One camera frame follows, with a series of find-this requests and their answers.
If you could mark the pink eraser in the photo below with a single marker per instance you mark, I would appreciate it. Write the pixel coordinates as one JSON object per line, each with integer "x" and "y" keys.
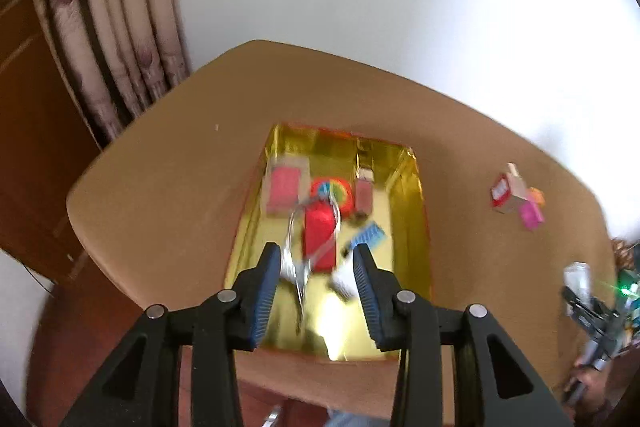
{"x": 286, "y": 188}

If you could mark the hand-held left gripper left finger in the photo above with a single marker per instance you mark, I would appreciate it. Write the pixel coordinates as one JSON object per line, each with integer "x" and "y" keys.
{"x": 264, "y": 299}

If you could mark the red tin box gold inside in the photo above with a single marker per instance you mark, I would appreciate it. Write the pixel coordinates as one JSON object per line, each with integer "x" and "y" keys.
{"x": 400, "y": 217}

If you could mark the person's leg in jeans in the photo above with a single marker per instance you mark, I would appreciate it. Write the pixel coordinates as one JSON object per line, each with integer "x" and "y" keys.
{"x": 357, "y": 419}

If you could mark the beige leaf print curtain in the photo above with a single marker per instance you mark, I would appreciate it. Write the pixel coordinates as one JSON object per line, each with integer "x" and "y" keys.
{"x": 115, "y": 32}

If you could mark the small pink box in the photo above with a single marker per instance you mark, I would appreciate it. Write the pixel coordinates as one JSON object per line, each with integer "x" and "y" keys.
{"x": 531, "y": 213}

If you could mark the blue ridged plastic piece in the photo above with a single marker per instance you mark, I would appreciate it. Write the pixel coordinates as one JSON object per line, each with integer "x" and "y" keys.
{"x": 369, "y": 237}

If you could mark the red and wooden small box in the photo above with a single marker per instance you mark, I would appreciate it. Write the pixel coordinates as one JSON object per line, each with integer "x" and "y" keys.
{"x": 506, "y": 193}

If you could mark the silver metal clip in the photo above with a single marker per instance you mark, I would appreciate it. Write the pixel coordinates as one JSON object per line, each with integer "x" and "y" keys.
{"x": 302, "y": 264}

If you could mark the red tape measure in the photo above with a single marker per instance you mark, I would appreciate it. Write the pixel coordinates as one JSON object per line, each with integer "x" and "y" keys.
{"x": 334, "y": 188}

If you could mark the red rectangular box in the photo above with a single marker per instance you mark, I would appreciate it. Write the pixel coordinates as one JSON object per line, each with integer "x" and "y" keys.
{"x": 319, "y": 234}

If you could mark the clear plastic box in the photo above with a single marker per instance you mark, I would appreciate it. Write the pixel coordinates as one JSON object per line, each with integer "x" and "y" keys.
{"x": 577, "y": 276}

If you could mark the small orange box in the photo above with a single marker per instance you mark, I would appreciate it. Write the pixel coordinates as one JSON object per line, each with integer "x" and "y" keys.
{"x": 536, "y": 196}

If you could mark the brown wooden door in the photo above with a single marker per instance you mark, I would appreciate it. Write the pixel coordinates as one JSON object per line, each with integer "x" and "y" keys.
{"x": 35, "y": 147}

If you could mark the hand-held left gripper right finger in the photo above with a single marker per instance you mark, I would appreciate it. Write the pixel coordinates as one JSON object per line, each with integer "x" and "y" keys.
{"x": 369, "y": 302}

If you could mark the small white cube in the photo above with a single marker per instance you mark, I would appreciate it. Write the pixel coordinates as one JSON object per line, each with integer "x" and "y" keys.
{"x": 344, "y": 281}

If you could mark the gold and pink lipstick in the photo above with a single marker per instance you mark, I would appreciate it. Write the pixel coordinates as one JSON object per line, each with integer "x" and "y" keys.
{"x": 364, "y": 193}

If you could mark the person's right hand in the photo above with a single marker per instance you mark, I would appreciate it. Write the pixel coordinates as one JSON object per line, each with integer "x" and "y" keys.
{"x": 595, "y": 384}

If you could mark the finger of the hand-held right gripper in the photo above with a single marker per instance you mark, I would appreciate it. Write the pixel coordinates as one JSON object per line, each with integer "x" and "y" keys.
{"x": 580, "y": 304}

